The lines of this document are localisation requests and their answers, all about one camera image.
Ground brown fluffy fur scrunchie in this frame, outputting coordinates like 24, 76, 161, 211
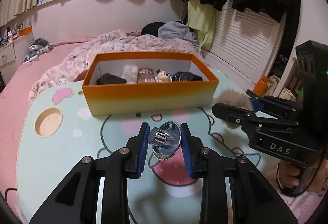
211, 89, 253, 129

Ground shiny metal funnel cup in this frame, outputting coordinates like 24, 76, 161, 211
148, 121, 182, 161

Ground white round head figurine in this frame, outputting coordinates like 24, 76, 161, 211
155, 69, 171, 83

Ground brown playing card box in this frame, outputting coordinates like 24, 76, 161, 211
137, 68, 156, 83

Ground white fluffy fur keychain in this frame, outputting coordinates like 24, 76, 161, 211
122, 65, 138, 84

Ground person's right hand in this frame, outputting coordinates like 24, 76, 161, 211
277, 158, 328, 192

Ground orange bottle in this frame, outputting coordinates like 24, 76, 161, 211
253, 75, 269, 97

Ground orange yellow cardboard box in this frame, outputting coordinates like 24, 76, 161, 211
82, 52, 219, 116

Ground yellow green hanging garment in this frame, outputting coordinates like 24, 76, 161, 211
187, 0, 216, 51

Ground grey clothing pile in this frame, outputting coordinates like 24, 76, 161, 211
158, 21, 199, 48

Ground dark pouch in box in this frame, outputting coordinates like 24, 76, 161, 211
96, 73, 127, 85

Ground black clothing on bed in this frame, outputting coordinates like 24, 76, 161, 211
141, 21, 165, 37

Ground pink floral quilt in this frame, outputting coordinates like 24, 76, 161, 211
28, 29, 206, 104

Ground white bedside drawer cabinet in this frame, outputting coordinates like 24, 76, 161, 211
0, 34, 35, 68

